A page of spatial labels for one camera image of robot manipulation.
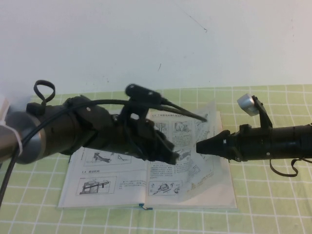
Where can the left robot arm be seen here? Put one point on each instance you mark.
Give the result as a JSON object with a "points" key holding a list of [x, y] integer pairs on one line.
{"points": [[61, 131]]}

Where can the camera bracket black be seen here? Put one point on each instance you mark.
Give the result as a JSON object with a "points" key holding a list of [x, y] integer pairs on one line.
{"points": [[143, 93], [264, 114]]}

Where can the illustrated technical book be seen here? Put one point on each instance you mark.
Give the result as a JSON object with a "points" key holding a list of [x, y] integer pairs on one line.
{"points": [[109, 185]]}

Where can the right camera bracket black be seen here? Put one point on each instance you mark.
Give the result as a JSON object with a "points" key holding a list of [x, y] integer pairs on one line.
{"points": [[264, 114]]}

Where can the beige board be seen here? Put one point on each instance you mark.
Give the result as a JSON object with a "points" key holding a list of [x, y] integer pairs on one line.
{"points": [[2, 107]]}

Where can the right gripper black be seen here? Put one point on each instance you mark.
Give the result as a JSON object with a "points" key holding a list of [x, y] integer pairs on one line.
{"points": [[253, 143]]}

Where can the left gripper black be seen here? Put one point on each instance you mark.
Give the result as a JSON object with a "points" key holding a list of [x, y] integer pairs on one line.
{"points": [[136, 139]]}

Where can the blue tape strip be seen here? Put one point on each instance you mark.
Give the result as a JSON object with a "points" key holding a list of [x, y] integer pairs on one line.
{"points": [[70, 160]]}

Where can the green white checked tablecloth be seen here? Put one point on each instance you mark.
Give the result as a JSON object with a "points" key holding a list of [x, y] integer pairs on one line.
{"points": [[268, 195]]}

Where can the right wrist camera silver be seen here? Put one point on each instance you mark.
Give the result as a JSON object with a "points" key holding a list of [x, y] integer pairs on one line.
{"points": [[246, 103]]}

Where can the left camera bracket black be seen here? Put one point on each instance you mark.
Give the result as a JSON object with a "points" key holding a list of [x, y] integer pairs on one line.
{"points": [[143, 93]]}

